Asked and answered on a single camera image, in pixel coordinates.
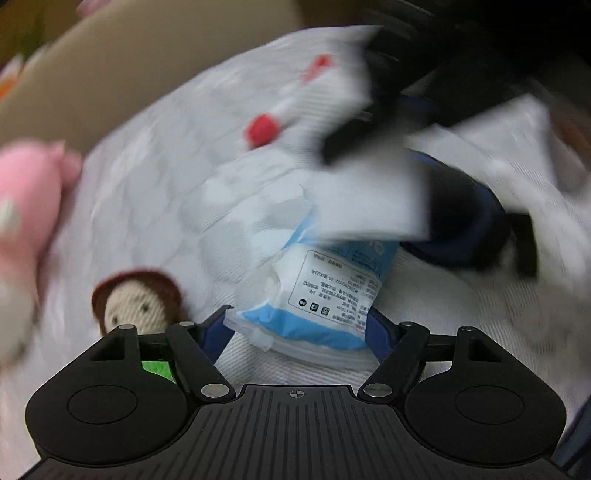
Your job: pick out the person's hand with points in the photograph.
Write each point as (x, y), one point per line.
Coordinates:
(573, 129)

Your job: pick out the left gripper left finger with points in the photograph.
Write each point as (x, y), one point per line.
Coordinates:
(130, 394)

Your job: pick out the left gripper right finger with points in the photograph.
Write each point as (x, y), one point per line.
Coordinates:
(462, 396)

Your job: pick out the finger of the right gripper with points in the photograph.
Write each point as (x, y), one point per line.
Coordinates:
(378, 69)
(372, 132)

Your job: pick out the pink white plush toy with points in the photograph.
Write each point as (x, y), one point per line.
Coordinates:
(34, 176)

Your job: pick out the red white toy rocket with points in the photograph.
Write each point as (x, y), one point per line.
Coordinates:
(267, 126)

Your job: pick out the white paper towel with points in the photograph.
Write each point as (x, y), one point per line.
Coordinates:
(379, 199)

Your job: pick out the cardboard box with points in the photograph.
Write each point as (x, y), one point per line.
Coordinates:
(118, 61)

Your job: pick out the crochet doll green sweater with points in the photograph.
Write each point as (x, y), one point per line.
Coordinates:
(146, 298)

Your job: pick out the blue wet wipes pack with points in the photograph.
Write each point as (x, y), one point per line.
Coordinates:
(312, 299)

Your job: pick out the blue black knee pad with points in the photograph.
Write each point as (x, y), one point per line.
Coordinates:
(468, 226)

